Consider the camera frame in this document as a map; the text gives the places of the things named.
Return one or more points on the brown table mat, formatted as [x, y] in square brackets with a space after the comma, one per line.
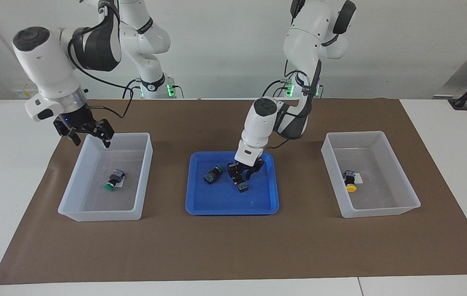
[233, 246]

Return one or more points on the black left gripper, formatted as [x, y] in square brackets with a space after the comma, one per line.
[243, 168]

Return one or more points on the white paper label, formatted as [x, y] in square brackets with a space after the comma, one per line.
[360, 178]
[122, 184]

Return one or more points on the white wall socket strip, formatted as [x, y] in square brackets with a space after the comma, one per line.
[24, 89]

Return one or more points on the green push button switch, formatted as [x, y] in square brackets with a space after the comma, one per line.
[114, 180]
[212, 174]

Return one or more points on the yellow push button switch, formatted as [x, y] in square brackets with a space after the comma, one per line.
[241, 187]
[350, 181]

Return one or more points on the blue plastic tray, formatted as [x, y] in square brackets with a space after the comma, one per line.
[233, 205]

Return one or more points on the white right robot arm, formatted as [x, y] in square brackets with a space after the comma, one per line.
[48, 70]

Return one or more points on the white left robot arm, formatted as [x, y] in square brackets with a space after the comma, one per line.
[258, 123]

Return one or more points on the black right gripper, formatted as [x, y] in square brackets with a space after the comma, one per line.
[85, 125]

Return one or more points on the translucent white plastic box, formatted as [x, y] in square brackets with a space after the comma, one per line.
[381, 211]
[93, 216]

